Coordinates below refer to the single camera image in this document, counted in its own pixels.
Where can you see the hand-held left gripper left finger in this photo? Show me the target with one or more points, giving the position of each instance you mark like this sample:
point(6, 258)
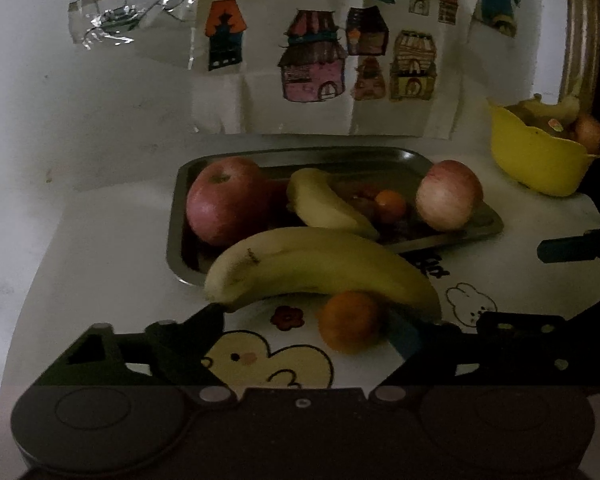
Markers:
point(200, 327)

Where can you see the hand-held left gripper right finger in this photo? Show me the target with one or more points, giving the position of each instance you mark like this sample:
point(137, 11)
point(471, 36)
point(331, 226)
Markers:
point(407, 337)

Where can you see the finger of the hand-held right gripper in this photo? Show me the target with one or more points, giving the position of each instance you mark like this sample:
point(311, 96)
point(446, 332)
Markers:
point(567, 250)
point(525, 332)

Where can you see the orange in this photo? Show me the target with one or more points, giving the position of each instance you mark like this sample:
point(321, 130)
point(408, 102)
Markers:
point(350, 321)

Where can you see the metal tray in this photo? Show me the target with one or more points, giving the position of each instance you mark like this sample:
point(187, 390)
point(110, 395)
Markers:
point(230, 265)

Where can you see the long banana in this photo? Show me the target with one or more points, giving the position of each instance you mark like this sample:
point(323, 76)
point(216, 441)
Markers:
point(320, 262)

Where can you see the pale pink apple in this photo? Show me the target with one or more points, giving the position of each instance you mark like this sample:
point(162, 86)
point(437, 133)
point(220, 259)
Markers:
point(449, 195)

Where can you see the cherry tomato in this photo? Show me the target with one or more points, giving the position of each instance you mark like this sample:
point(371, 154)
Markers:
point(391, 205)

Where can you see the dark red jujube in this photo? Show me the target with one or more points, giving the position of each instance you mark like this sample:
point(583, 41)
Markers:
point(361, 206)

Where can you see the short banana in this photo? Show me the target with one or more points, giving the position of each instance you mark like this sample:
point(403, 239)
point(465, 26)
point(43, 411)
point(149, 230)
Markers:
point(320, 202)

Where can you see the yellow plastic basket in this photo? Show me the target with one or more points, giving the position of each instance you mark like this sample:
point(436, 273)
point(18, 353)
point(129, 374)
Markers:
point(540, 160)

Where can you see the white cartoon print tablecloth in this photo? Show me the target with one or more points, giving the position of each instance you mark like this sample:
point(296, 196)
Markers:
point(105, 270)

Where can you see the round reddish fruit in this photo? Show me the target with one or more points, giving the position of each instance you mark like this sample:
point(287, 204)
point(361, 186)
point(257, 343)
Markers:
point(590, 132)

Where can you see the green fruit with sticker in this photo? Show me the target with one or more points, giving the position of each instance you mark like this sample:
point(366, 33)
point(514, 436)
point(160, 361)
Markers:
point(555, 127)

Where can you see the dark red apple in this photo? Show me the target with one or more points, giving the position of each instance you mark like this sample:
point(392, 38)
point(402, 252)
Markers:
point(227, 200)

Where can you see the banana in basket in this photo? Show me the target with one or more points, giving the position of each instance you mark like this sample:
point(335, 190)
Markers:
point(550, 107)

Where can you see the clear plastic foil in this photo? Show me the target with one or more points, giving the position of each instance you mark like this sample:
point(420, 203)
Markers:
point(125, 10)

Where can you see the golden round frame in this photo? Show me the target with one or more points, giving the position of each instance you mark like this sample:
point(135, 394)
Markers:
point(580, 35)

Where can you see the house drawings wall poster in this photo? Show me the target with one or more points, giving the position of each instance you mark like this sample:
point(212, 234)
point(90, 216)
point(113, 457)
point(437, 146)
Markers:
point(305, 45)

